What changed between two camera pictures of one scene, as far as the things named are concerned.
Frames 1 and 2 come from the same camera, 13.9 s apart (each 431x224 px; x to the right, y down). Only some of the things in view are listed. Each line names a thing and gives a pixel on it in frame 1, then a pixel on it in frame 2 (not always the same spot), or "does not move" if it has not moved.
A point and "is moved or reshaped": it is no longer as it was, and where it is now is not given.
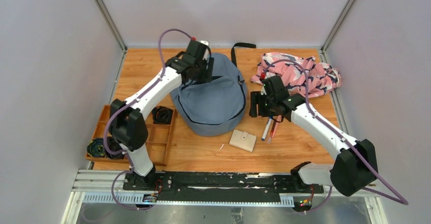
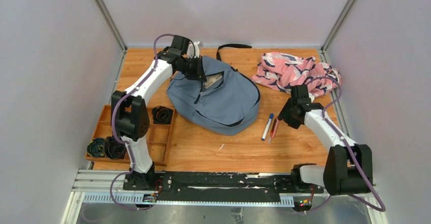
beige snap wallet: (243, 140) to (211, 78)
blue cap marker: (267, 127) does not move
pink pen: (279, 119) does not move
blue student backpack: (210, 108) is moved or reshaped
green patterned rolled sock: (95, 148) does not move
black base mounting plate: (191, 187) does not move
